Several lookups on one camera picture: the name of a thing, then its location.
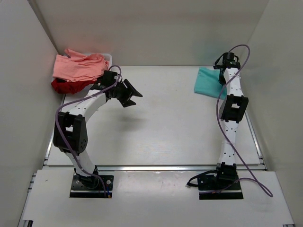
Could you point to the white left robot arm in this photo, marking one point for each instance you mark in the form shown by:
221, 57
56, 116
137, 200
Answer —
70, 131

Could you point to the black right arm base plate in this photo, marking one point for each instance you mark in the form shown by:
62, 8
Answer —
219, 184

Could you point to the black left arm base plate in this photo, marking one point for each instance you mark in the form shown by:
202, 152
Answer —
90, 187

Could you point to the pink t shirt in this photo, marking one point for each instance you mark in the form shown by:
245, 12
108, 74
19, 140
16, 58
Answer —
75, 66

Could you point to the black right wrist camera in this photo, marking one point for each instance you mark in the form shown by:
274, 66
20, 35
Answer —
227, 60

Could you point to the white plastic basket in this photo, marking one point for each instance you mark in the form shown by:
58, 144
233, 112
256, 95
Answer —
107, 59

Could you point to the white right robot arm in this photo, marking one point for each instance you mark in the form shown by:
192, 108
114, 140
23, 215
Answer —
230, 114

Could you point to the teal t shirt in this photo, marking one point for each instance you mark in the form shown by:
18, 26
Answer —
207, 82

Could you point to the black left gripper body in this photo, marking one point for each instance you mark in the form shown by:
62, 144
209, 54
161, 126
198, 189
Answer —
121, 92

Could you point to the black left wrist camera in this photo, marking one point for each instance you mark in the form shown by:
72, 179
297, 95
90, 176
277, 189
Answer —
108, 79

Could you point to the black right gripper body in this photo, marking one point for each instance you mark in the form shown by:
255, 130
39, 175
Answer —
221, 79

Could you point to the aluminium table rail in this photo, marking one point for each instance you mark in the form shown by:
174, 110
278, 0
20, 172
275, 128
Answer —
158, 168

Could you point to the red t shirt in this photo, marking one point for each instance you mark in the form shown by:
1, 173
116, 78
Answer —
63, 87

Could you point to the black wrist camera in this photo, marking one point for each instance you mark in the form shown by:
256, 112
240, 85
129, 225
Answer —
227, 60
108, 79

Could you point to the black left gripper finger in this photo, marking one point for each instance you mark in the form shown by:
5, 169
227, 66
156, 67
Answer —
127, 103
131, 89

